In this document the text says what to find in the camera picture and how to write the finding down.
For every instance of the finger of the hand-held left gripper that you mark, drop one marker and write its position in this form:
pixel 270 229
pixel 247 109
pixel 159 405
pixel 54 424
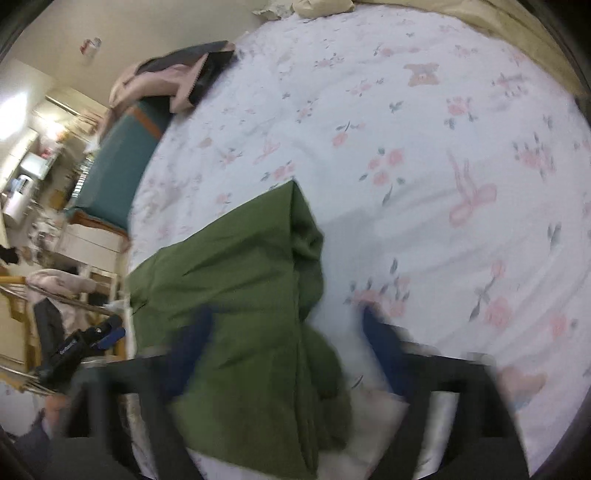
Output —
pixel 111 334

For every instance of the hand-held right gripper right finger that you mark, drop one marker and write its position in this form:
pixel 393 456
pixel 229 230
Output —
pixel 388 353

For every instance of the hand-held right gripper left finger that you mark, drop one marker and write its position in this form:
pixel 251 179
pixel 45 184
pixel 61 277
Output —
pixel 189 353

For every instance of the green pants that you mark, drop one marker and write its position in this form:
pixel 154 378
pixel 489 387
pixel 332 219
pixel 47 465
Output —
pixel 240 323

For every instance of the person's left forearm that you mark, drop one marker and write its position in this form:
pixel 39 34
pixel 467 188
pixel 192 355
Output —
pixel 25 445

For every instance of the person's left hand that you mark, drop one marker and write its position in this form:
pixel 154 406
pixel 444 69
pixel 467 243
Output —
pixel 53 410

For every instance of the metal clothes rack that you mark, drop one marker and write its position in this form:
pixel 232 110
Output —
pixel 41 332

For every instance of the wooden rack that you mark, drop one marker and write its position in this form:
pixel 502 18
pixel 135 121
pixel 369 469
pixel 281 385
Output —
pixel 14 318

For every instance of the pink padded coat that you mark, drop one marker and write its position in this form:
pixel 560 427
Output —
pixel 57 282

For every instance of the white side table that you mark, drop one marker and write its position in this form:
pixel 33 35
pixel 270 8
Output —
pixel 92 244

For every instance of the person's dark gray clothing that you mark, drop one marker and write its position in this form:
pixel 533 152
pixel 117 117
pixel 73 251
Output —
pixel 99 461

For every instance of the teal headboard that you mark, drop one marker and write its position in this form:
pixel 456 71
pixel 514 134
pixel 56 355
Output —
pixel 117 170

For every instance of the pink and grey clothes pile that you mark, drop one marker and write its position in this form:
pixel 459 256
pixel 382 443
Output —
pixel 161 76

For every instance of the cream duvet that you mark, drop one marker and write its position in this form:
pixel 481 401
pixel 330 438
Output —
pixel 415 11

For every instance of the floral pillow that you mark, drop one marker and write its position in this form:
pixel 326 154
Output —
pixel 272 9

